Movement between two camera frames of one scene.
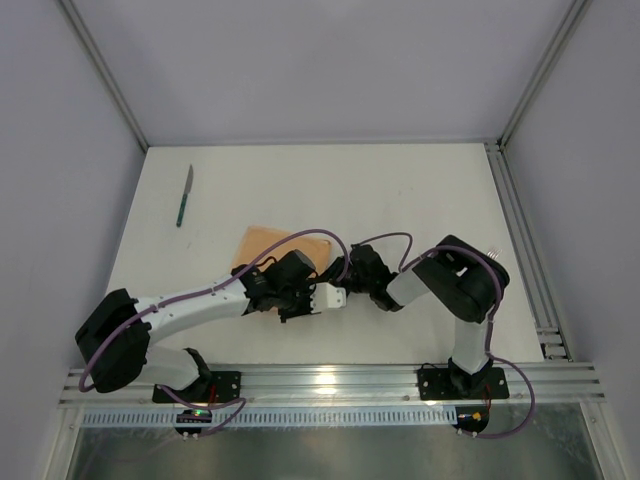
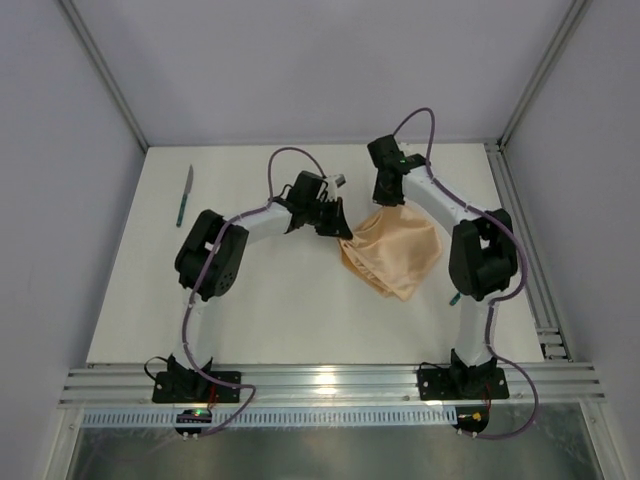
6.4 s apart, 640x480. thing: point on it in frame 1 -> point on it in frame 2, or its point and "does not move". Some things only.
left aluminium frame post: (90, 46) does not move
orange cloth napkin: (258, 239) -> (391, 251)
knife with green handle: (185, 195) does not move
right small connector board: (473, 419) does not move
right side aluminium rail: (552, 342) does not move
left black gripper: (298, 303) -> (326, 216)
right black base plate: (445, 383) does not move
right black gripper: (347, 268) -> (387, 192)
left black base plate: (225, 388) does not move
